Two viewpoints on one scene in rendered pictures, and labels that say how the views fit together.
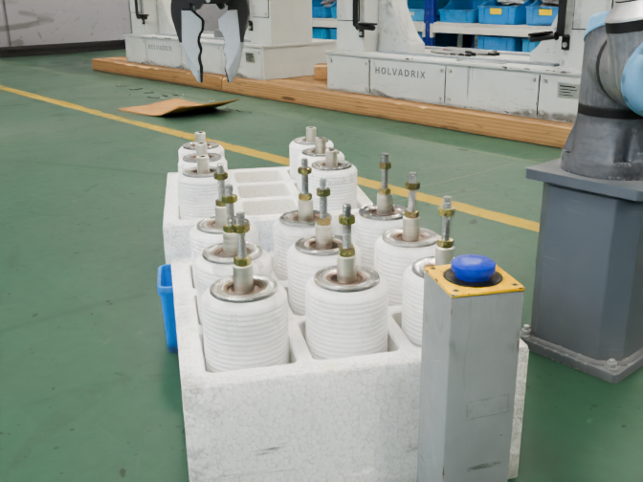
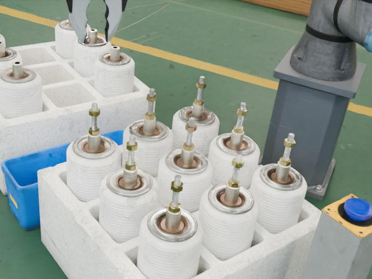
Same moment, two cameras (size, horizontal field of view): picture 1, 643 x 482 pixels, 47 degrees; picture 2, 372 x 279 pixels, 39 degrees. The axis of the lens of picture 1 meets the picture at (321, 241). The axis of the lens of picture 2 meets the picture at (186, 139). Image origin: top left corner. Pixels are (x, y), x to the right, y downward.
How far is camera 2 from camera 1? 0.48 m
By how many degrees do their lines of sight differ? 29
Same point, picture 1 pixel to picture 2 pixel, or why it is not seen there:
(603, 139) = (329, 55)
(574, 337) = not seen: hidden behind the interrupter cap
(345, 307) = (242, 225)
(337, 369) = (241, 267)
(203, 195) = (25, 97)
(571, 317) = (295, 162)
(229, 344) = (173, 269)
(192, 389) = not seen: outside the picture
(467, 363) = (356, 268)
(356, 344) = (243, 244)
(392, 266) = (231, 169)
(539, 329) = not seen: hidden behind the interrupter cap
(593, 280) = (314, 141)
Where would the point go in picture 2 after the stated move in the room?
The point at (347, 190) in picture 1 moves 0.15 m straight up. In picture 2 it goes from (130, 78) to (134, 19)
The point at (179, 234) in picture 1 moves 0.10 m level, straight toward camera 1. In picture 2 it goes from (10, 133) to (30, 156)
